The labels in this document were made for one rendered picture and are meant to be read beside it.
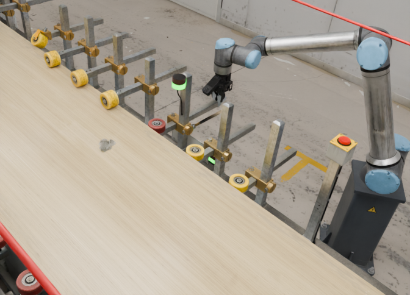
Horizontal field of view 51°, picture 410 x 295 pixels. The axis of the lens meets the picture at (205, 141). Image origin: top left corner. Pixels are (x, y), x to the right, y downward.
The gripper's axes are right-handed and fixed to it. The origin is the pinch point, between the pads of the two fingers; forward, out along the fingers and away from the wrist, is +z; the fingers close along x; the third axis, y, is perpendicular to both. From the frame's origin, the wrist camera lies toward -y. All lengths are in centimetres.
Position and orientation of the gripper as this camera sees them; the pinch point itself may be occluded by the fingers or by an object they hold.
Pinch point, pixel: (216, 105)
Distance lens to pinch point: 229.1
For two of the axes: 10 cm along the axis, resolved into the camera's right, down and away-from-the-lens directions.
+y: 7.0, -4.2, 5.7
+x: -7.1, -4.8, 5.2
